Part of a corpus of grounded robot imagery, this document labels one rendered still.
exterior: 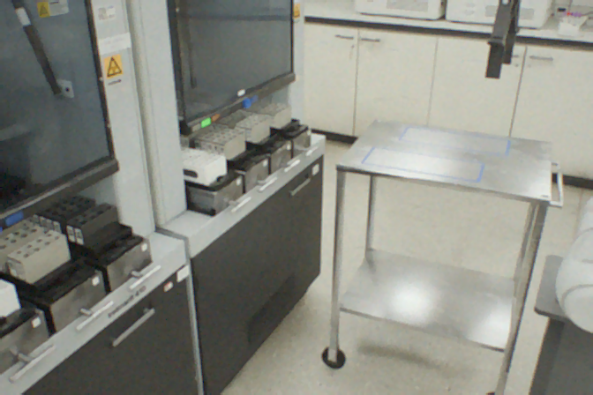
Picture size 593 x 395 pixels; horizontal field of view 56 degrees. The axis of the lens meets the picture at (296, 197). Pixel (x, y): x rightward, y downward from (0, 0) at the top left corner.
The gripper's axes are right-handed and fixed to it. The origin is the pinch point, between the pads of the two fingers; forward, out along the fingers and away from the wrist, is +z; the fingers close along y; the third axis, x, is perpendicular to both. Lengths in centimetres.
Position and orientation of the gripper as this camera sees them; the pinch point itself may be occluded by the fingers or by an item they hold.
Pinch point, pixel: (499, 65)
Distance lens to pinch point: 132.2
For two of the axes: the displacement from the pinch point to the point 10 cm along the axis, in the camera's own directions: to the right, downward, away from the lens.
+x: -8.8, -2.2, 4.1
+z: -0.1, 8.9, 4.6
